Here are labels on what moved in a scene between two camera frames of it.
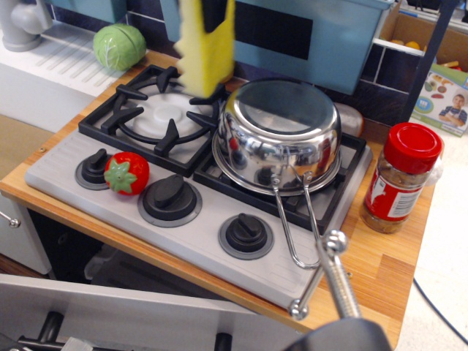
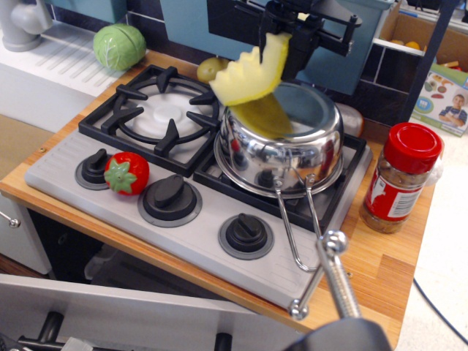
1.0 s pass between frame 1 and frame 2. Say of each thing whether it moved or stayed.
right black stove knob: stayed
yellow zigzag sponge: moved
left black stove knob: stayed
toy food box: stayed
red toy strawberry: stayed
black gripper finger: moved
